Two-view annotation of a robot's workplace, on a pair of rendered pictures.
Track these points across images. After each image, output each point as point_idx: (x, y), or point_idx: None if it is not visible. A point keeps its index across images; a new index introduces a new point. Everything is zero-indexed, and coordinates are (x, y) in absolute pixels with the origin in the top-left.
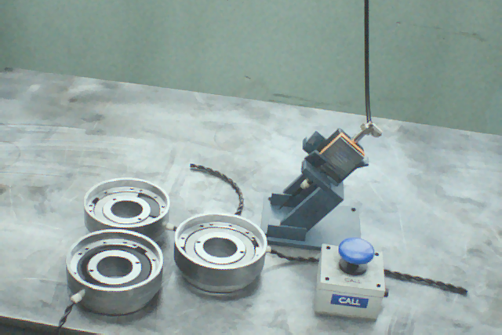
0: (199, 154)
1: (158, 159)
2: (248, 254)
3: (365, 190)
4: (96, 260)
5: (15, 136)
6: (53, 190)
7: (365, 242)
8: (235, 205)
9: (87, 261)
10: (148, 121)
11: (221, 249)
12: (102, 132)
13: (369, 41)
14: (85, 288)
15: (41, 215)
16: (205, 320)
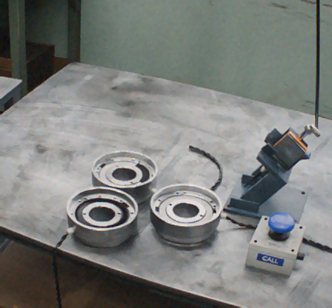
0: (199, 139)
1: (166, 140)
2: (205, 218)
3: (318, 179)
4: (90, 207)
5: (64, 112)
6: (78, 155)
7: (290, 217)
8: (215, 181)
9: (83, 207)
10: (167, 109)
11: (190, 212)
12: (128, 115)
13: (319, 62)
14: (75, 224)
15: (65, 171)
16: (161, 260)
